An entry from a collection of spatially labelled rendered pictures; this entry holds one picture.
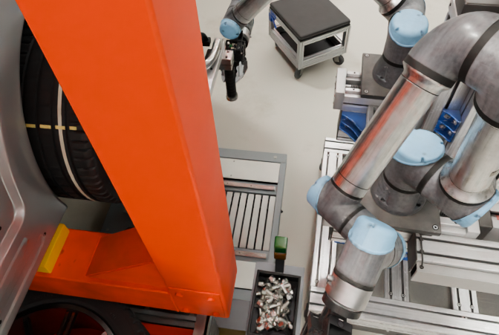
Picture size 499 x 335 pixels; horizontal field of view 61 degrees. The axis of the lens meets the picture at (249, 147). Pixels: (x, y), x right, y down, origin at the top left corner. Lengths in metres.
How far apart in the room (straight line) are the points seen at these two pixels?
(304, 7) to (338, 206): 2.01
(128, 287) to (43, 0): 0.95
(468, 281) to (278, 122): 1.48
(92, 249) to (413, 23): 1.21
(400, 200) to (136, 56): 0.86
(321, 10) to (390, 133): 1.98
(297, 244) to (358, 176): 1.26
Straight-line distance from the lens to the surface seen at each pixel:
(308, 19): 2.66
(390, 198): 1.21
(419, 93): 0.80
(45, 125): 1.25
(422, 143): 1.11
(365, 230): 0.75
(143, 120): 0.62
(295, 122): 2.50
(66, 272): 1.41
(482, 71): 0.76
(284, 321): 1.36
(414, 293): 1.85
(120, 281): 1.33
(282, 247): 1.33
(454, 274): 1.33
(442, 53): 0.78
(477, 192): 1.04
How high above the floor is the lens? 1.87
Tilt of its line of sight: 52 degrees down
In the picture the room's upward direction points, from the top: 4 degrees counter-clockwise
